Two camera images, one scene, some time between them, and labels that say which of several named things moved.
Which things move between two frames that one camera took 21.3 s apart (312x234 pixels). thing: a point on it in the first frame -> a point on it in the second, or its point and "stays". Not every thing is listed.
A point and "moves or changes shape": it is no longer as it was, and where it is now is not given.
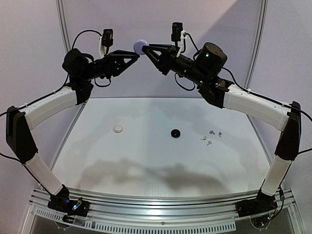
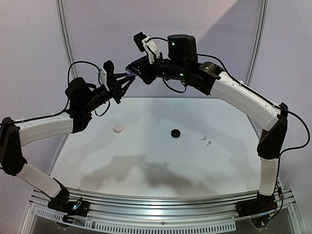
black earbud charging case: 175,133 stays
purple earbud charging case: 138,46 moves or changes shape
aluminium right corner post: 257,42 stays
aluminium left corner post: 63,24 stays
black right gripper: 169,59 -> 148,71
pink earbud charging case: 118,128 stays
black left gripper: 110,62 -> 115,87
